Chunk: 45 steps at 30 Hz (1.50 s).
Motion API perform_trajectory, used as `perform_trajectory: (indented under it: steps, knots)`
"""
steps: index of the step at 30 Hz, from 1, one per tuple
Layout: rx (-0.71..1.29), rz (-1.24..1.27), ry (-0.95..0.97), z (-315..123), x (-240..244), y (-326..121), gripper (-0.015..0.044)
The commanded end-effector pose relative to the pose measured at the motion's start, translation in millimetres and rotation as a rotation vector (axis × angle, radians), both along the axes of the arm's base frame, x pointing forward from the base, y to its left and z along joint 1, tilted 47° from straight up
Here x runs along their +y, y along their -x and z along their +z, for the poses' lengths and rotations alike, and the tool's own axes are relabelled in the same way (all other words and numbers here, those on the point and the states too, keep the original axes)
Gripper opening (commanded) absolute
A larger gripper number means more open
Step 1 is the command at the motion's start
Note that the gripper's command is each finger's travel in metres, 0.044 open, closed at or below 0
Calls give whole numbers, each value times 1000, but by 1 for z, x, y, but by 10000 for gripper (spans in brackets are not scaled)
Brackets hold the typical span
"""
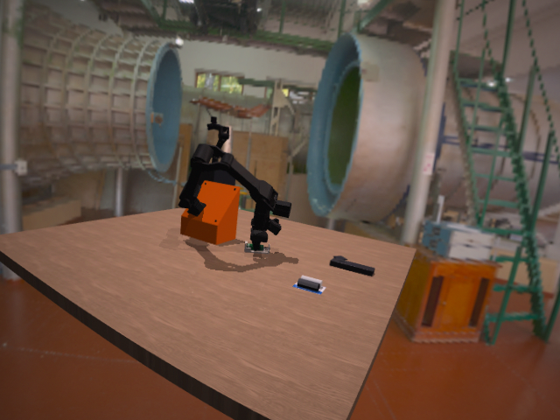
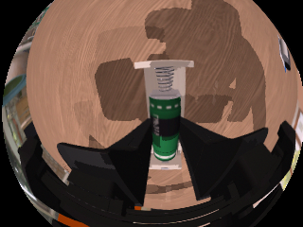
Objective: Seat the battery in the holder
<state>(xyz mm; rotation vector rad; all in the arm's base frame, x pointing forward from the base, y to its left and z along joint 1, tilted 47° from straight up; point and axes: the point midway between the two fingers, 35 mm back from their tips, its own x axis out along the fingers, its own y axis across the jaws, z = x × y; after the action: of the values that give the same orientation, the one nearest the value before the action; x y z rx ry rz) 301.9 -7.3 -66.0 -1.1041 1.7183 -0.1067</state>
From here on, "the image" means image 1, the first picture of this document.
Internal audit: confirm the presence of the green cylindrical battery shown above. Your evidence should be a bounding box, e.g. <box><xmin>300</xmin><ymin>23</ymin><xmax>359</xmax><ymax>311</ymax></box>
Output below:
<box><xmin>246</xmin><ymin>244</ymin><xmax>263</xmax><ymax>251</ymax></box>

